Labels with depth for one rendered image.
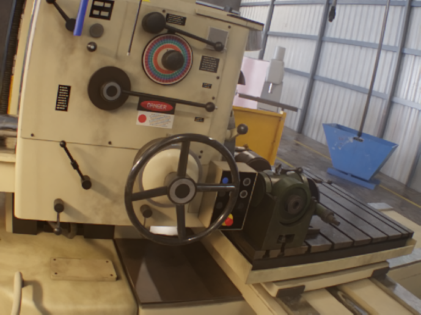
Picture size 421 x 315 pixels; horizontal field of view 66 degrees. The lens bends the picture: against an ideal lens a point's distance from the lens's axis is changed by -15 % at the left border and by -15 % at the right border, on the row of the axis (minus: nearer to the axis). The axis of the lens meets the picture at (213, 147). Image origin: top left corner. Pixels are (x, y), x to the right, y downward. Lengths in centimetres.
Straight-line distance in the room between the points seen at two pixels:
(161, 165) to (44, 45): 55
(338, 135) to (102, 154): 657
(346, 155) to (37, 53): 683
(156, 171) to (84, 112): 31
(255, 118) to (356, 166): 361
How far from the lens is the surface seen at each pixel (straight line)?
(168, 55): 117
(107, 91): 116
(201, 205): 145
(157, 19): 119
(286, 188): 152
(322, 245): 180
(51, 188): 132
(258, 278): 161
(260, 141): 446
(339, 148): 757
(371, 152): 740
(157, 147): 106
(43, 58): 121
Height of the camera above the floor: 171
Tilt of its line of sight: 13 degrees down
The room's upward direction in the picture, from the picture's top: 13 degrees clockwise
